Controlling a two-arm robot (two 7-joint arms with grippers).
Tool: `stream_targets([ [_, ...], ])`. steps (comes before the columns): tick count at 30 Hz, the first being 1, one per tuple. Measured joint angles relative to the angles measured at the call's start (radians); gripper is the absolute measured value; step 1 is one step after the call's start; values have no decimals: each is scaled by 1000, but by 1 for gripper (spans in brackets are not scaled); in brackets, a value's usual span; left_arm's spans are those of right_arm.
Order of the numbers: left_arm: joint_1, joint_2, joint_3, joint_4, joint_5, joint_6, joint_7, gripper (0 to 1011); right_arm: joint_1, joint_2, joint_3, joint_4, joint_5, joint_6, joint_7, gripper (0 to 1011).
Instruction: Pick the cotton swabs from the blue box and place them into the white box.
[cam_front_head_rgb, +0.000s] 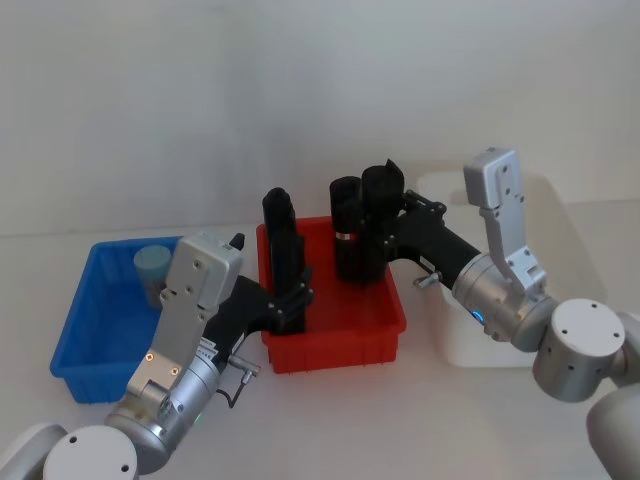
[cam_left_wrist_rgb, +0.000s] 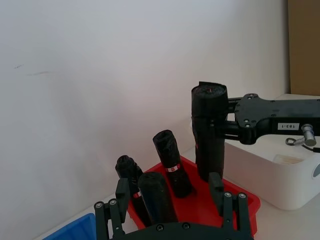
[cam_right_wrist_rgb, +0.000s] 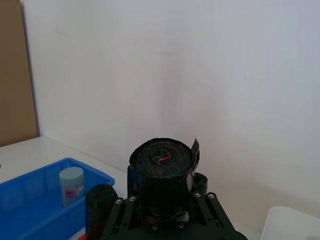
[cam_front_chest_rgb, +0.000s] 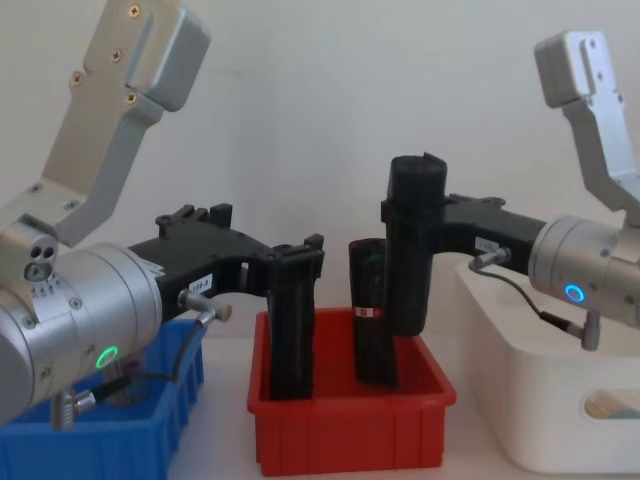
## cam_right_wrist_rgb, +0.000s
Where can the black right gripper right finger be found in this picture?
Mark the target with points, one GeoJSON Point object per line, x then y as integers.
{"type": "Point", "coordinates": [210, 210]}

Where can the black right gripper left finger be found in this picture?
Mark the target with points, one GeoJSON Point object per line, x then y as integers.
{"type": "Point", "coordinates": [120, 212]}

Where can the large black bag roll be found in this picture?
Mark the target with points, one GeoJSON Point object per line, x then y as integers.
{"type": "Point", "coordinates": [162, 185]}

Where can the red and white item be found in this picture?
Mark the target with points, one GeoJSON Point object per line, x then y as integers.
{"type": "Point", "coordinates": [81, 235]}

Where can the pale blue lidded jar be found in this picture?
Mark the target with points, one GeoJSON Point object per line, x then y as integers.
{"type": "Point", "coordinates": [71, 186]}

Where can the white plastic container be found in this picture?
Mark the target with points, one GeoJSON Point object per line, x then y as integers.
{"type": "Point", "coordinates": [292, 222]}

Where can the blue plastic bin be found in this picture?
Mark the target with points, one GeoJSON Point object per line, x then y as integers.
{"type": "Point", "coordinates": [30, 215]}

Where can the brown cardboard panel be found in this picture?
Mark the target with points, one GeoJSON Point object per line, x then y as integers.
{"type": "Point", "coordinates": [15, 75]}

